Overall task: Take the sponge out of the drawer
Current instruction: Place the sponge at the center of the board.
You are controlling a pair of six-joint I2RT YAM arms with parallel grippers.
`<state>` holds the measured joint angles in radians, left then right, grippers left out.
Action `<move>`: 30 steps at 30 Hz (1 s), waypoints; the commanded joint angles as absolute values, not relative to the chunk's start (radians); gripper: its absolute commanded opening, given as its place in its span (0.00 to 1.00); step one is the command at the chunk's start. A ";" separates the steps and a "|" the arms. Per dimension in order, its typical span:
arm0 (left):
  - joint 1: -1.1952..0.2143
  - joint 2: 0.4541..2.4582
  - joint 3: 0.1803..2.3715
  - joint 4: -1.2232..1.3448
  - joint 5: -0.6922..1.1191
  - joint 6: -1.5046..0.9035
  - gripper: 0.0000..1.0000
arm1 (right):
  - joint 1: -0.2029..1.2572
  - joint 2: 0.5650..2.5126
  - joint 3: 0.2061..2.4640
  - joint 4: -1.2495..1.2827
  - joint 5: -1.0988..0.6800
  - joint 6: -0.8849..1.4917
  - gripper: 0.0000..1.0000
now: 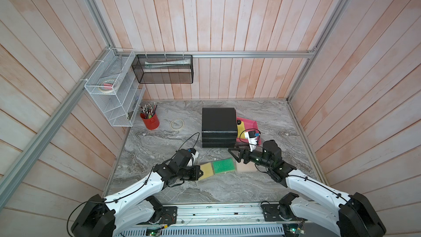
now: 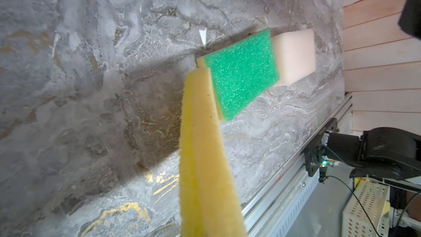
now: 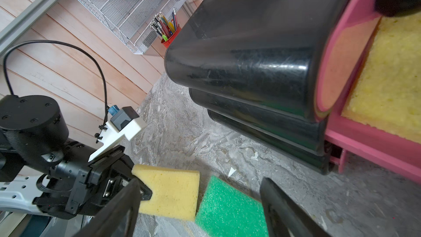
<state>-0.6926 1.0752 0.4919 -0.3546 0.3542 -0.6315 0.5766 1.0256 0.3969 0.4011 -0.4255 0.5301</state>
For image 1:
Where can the pens in cup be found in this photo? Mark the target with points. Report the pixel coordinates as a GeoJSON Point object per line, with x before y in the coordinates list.
{"type": "Point", "coordinates": [148, 110]}

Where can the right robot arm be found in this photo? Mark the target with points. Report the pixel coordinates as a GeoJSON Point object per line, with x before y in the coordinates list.
{"type": "Point", "coordinates": [347, 215]}

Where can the aluminium frame crossbar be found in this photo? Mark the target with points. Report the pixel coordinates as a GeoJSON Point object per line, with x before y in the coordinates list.
{"type": "Point", "coordinates": [306, 54]}

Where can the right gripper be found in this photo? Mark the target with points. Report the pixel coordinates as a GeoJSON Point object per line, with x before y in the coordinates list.
{"type": "Point", "coordinates": [248, 151]}

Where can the dull yellow sponge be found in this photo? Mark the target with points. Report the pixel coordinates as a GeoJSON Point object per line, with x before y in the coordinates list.
{"type": "Point", "coordinates": [207, 170]}

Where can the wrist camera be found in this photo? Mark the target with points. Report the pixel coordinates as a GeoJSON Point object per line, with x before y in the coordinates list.
{"type": "Point", "coordinates": [194, 156]}
{"type": "Point", "coordinates": [253, 137]}

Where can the tape roll in shelf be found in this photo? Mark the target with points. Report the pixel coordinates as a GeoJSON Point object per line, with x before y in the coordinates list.
{"type": "Point", "coordinates": [108, 86]}

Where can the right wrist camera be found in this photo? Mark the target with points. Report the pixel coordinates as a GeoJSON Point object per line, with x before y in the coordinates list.
{"type": "Point", "coordinates": [253, 137]}

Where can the bright yellow sponge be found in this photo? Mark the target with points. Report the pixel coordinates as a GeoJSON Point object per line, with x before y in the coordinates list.
{"type": "Point", "coordinates": [240, 129]}

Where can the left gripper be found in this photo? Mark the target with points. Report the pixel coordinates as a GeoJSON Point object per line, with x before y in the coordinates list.
{"type": "Point", "coordinates": [195, 176]}

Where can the black drawer cabinet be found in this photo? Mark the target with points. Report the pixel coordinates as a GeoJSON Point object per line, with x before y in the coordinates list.
{"type": "Point", "coordinates": [219, 127]}

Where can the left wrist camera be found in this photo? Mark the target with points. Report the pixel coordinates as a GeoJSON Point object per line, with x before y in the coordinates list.
{"type": "Point", "coordinates": [194, 156]}

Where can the white wire shelf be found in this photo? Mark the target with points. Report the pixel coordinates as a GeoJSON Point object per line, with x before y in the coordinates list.
{"type": "Point", "coordinates": [121, 107]}

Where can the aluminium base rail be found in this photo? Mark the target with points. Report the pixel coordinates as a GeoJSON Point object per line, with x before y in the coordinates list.
{"type": "Point", "coordinates": [231, 213]}

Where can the tape roll on table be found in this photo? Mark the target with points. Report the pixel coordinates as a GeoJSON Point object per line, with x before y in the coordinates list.
{"type": "Point", "coordinates": [177, 124]}

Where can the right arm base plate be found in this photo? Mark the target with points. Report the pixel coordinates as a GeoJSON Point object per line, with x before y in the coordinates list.
{"type": "Point", "coordinates": [276, 212]}

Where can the beige sponge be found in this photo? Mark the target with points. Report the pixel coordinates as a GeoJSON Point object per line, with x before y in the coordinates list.
{"type": "Point", "coordinates": [245, 168]}

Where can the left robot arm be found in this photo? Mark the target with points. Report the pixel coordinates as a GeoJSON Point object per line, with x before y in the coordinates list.
{"type": "Point", "coordinates": [111, 215]}

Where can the red pen cup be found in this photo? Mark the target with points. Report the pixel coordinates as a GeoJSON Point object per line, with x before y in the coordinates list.
{"type": "Point", "coordinates": [151, 122]}

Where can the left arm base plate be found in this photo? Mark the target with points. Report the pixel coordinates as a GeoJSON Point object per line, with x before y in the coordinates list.
{"type": "Point", "coordinates": [164, 215]}

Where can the black mesh basket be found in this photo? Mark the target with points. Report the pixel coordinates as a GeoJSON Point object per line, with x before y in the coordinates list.
{"type": "Point", "coordinates": [163, 68]}

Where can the green yellow sponge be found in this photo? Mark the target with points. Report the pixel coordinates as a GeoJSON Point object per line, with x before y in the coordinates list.
{"type": "Point", "coordinates": [223, 166]}

